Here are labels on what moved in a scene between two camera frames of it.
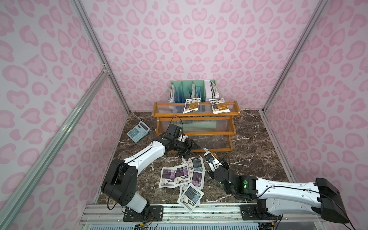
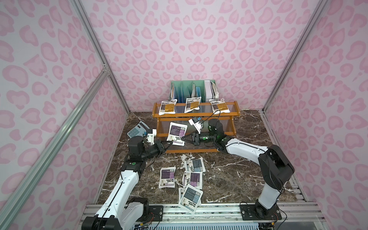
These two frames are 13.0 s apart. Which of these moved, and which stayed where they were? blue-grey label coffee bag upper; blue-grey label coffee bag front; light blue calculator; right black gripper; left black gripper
Moved: left black gripper; right black gripper
Stayed: light blue calculator; blue-grey label coffee bag upper; blue-grey label coffee bag front
